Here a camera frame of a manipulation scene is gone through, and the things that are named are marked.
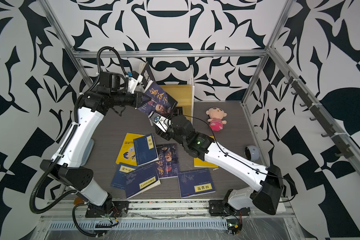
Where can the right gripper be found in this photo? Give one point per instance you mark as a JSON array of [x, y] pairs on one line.
[[171, 136]]

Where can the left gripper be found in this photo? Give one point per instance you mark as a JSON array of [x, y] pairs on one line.
[[137, 100]]

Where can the purple book orange calligraphy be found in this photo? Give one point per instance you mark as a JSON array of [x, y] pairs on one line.
[[161, 102]]

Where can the yellow cartoon book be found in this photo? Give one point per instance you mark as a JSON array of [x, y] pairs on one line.
[[127, 153], [198, 163]]

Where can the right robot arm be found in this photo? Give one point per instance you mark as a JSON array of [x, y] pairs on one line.
[[264, 183]]

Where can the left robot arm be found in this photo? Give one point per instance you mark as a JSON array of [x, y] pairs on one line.
[[108, 90]]

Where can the black book yellow spine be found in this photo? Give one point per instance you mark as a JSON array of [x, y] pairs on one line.
[[177, 111]]

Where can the purple book lower centre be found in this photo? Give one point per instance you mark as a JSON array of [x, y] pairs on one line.
[[168, 163]]

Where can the navy book upper left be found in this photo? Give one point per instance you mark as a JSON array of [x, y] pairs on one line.
[[145, 150]]

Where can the navy book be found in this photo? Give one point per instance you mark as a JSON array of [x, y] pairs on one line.
[[141, 180], [145, 150], [195, 182], [118, 180]]

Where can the wooden white-framed bookshelf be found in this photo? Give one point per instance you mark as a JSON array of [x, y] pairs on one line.
[[183, 94]]

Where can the pink plush doll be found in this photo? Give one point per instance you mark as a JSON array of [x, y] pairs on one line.
[[216, 118]]

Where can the navy book bottom right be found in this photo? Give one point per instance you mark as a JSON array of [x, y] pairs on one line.
[[195, 182]]

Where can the navy book bottom centre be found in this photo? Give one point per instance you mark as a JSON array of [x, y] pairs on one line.
[[141, 180]]

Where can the navy book bottom left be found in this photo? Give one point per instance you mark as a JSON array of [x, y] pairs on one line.
[[118, 180]]

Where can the light blue case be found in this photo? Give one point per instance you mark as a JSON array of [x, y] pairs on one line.
[[87, 152]]

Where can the white round speaker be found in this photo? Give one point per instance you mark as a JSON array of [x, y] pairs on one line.
[[252, 153]]

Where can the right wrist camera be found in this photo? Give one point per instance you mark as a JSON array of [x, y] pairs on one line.
[[159, 121]]

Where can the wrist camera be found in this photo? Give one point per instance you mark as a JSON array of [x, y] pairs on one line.
[[159, 121], [134, 79]]

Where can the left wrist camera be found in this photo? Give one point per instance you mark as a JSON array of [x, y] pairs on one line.
[[134, 79]]

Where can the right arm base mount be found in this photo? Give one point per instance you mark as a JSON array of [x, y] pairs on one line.
[[219, 208]]

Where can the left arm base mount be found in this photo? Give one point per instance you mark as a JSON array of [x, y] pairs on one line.
[[114, 210]]

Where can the aluminium frame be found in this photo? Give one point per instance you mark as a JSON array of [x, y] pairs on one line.
[[269, 52]]

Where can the white slotted cable duct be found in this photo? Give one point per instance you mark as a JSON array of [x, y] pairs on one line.
[[149, 224]]

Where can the grey hook rail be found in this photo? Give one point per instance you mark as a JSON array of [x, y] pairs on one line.
[[322, 117]]

